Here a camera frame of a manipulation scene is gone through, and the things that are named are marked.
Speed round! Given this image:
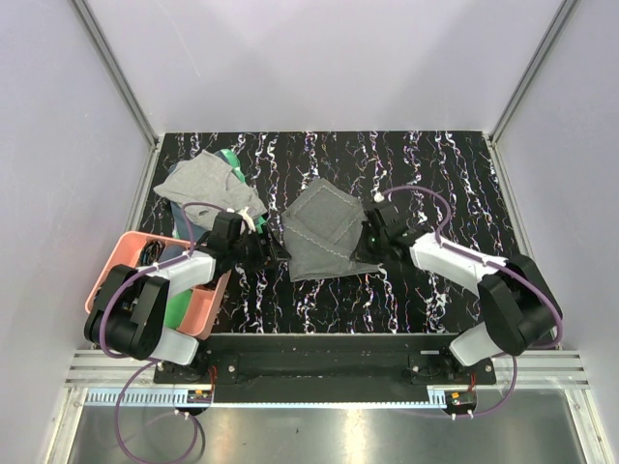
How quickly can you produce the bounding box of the dark grey napkin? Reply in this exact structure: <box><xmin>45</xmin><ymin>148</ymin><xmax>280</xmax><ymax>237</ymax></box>
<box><xmin>280</xmin><ymin>178</ymin><xmax>379</xmax><ymax>282</ymax></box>

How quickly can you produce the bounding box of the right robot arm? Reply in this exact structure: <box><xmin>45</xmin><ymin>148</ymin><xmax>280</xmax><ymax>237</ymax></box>
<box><xmin>351</xmin><ymin>200</ymin><xmax>563</xmax><ymax>384</ymax></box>

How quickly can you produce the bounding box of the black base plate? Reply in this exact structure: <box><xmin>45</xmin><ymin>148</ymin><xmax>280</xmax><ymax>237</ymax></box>
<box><xmin>154</xmin><ymin>333</ymin><xmax>496</xmax><ymax>408</ymax></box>

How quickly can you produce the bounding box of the black blue patterned object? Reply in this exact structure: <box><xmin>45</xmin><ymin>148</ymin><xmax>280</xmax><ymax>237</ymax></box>
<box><xmin>137</xmin><ymin>240</ymin><xmax>165</xmax><ymax>267</ymax></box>

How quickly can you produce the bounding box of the purple cable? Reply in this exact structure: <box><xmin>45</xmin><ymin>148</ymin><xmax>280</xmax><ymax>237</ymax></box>
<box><xmin>374</xmin><ymin>186</ymin><xmax>566</xmax><ymax>420</ymax></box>
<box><xmin>99</xmin><ymin>201</ymin><xmax>252</xmax><ymax>463</ymax></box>

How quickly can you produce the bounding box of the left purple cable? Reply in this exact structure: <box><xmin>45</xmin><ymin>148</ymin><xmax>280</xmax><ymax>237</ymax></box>
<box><xmin>99</xmin><ymin>201</ymin><xmax>252</xmax><ymax>463</ymax></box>

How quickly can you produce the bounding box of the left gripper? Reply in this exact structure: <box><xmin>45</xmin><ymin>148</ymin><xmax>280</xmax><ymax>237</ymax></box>
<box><xmin>229</xmin><ymin>223</ymin><xmax>291</xmax><ymax>274</ymax></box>

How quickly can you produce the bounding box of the aluminium frame post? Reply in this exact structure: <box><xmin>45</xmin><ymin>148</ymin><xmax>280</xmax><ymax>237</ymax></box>
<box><xmin>488</xmin><ymin>0</ymin><xmax>580</xmax><ymax>144</ymax></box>
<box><xmin>70</xmin><ymin>0</ymin><xmax>163</xmax><ymax>149</ymax></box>

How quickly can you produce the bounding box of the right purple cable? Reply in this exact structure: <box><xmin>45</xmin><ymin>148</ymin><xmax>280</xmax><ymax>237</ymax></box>
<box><xmin>374</xmin><ymin>186</ymin><xmax>566</xmax><ymax>420</ymax></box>

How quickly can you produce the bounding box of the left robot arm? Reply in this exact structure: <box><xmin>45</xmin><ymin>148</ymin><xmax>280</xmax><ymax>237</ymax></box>
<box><xmin>84</xmin><ymin>212</ymin><xmax>291</xmax><ymax>383</ymax></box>

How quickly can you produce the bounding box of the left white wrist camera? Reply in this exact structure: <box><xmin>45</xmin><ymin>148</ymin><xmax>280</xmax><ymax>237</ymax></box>
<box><xmin>237</xmin><ymin>207</ymin><xmax>256</xmax><ymax>233</ymax></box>

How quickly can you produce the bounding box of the right aluminium frame post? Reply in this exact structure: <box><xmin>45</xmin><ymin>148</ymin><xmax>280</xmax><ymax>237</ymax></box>
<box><xmin>488</xmin><ymin>0</ymin><xmax>580</xmax><ymax>144</ymax></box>

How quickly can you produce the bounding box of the green packet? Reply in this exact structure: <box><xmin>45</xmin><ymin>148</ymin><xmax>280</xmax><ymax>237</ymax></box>
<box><xmin>215</xmin><ymin>149</ymin><xmax>267</xmax><ymax>233</ymax></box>

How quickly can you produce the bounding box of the left aluminium frame post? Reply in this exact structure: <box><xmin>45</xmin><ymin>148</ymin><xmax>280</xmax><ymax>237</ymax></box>
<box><xmin>70</xmin><ymin>0</ymin><xmax>163</xmax><ymax>149</ymax></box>

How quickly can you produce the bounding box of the dark blue cloth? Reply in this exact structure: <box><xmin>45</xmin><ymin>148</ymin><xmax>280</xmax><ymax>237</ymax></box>
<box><xmin>169</xmin><ymin>201</ymin><xmax>221</xmax><ymax>241</ymax></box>

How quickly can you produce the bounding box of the light grey cloth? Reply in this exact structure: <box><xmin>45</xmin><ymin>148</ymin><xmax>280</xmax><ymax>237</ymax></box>
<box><xmin>154</xmin><ymin>151</ymin><xmax>267</xmax><ymax>219</ymax></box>

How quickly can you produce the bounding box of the pink divided tray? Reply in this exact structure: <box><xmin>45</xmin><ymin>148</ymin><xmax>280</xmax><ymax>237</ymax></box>
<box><xmin>85</xmin><ymin>231</ymin><xmax>231</xmax><ymax>339</ymax></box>

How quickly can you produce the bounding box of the green oval object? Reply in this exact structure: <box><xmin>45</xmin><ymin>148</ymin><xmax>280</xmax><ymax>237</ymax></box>
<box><xmin>163</xmin><ymin>290</ymin><xmax>192</xmax><ymax>330</ymax></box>

